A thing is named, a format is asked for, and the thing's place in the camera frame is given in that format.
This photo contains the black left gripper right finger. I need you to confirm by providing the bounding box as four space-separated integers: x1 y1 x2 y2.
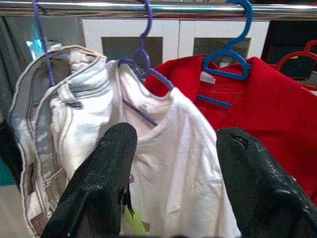
216 127 317 238

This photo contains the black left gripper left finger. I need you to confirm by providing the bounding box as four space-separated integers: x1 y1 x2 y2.
41 122 138 238

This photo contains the red plastic hanger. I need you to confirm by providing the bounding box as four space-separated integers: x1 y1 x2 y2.
268 39 317 91

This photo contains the purple plastic hanger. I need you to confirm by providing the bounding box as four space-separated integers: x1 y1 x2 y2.
32 0 56 87
117 0 176 127

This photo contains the blue plastic hanger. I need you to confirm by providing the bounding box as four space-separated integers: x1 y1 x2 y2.
196 0 253 109

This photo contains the cream denim garment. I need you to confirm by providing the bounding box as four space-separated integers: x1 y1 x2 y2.
7 44 124 238

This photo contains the white t-shirt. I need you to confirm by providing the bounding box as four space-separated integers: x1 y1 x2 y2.
106 59 242 238

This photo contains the red shirt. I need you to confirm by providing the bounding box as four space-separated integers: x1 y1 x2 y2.
145 54 317 206

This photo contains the teal floor mat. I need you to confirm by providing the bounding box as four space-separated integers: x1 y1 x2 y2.
0 158 15 188

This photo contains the white cabinet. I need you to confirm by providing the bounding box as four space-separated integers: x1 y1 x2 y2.
80 17 270 67

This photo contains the chrome clothes rail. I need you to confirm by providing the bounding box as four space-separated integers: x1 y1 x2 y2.
0 1 317 15

